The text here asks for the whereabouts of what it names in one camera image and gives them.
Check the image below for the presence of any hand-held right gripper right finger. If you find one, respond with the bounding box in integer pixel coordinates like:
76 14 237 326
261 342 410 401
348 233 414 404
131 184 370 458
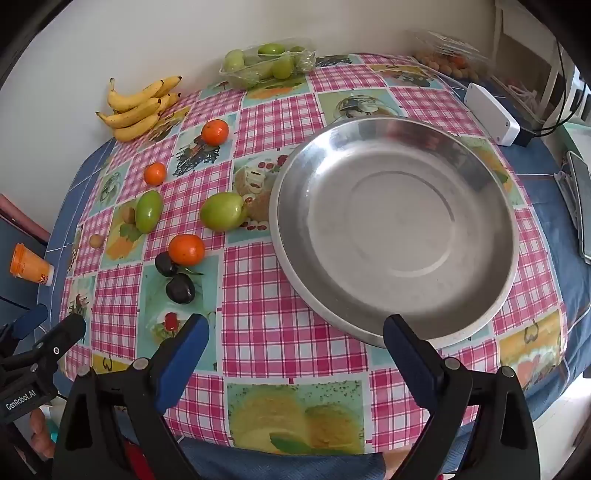
383 314 541 480

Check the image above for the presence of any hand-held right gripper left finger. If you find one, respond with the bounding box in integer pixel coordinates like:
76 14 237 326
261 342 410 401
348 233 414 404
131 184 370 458
54 314 211 480

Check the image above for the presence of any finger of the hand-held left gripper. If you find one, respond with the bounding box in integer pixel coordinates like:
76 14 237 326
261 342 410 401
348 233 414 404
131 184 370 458
0 305 49 352
34 314 88 365

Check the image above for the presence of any large dark plum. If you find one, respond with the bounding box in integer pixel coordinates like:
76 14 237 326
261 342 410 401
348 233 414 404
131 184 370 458
165 274 197 305

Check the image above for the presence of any small dark plum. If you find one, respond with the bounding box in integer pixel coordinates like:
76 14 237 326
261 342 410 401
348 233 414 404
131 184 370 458
154 252 178 278

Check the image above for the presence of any round metal bowl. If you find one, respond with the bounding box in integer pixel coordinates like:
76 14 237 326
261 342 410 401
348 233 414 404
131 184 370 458
269 116 521 350

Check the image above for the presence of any round green mango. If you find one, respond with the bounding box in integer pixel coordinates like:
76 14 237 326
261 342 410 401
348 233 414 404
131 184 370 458
199 191 247 232

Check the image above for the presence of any clear tray of green fruits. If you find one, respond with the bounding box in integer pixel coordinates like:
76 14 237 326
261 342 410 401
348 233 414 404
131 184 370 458
219 42 317 88

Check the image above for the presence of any person's left hand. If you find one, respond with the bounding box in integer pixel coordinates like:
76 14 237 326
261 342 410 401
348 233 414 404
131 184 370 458
28 410 55 460

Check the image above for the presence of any orange paper cup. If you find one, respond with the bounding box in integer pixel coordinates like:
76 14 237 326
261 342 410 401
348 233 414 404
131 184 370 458
10 243 55 288

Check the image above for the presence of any pink checked printed tablecloth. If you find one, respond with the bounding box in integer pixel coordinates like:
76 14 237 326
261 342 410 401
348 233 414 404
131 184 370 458
59 53 568 457

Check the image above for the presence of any pink furniture edge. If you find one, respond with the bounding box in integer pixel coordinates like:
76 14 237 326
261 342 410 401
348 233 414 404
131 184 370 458
0 194 51 245

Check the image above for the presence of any elongated green mango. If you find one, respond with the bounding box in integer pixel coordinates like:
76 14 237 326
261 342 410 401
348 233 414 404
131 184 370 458
134 189 164 233

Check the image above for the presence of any yellow banana bunch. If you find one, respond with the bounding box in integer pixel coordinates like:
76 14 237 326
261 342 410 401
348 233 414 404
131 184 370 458
95 75 183 142

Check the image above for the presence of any dark phone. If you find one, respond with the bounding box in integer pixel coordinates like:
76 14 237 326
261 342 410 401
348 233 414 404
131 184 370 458
566 151 591 264

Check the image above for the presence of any white plastic box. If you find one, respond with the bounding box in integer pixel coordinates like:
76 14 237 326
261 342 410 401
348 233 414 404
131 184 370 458
463 82 522 147

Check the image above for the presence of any light green tray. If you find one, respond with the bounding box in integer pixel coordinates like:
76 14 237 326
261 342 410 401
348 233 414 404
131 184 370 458
556 122 591 153

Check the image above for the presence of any clear bag of longans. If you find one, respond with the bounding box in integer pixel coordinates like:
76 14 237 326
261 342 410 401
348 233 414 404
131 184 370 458
406 30 490 81

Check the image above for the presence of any white cable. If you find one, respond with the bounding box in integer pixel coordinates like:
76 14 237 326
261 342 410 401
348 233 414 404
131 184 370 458
505 83 539 109

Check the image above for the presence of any black cable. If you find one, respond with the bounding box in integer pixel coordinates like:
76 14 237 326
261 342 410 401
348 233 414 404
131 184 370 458
531 41 585 137

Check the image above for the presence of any white furniture frame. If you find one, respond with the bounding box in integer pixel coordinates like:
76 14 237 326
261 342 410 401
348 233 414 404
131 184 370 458
492 0 583 130

